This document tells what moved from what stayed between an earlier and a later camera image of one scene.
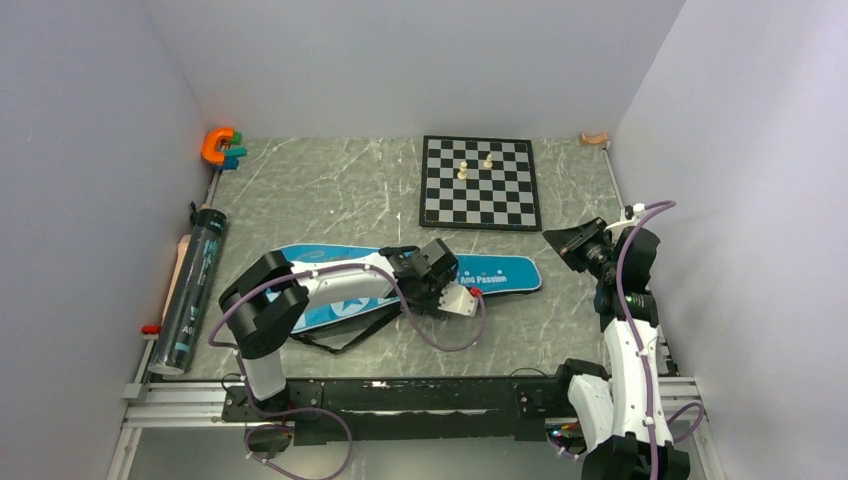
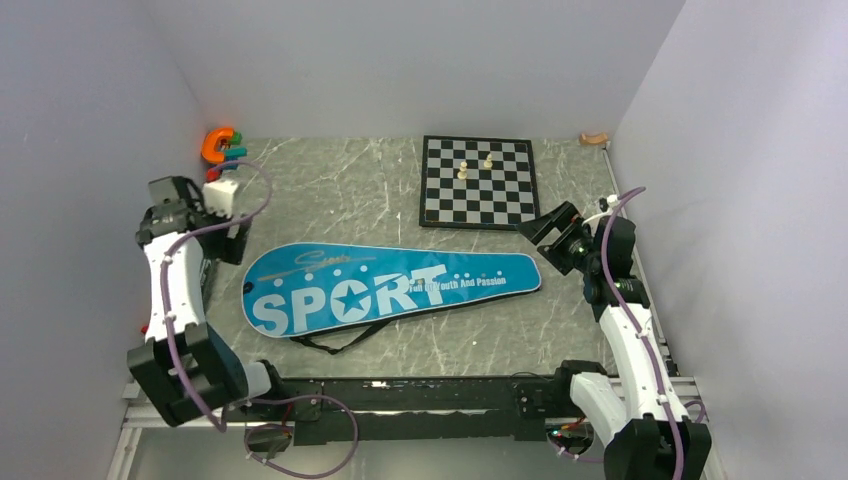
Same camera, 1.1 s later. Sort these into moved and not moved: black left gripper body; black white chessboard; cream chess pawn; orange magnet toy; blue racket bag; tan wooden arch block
Moved: blue racket bag; black left gripper body
Not moved: black white chessboard; cream chess pawn; tan wooden arch block; orange magnet toy
